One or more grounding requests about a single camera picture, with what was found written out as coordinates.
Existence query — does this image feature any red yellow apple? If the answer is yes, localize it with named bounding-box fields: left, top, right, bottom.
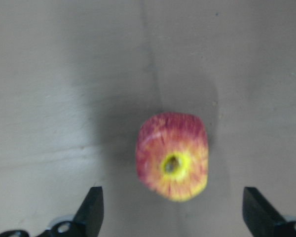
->
left=135, top=112, right=209, bottom=202

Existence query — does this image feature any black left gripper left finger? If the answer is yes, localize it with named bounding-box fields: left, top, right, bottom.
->
left=41, top=187, right=104, bottom=237

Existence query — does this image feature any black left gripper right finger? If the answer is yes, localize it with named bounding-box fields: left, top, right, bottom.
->
left=242, top=187, right=296, bottom=237

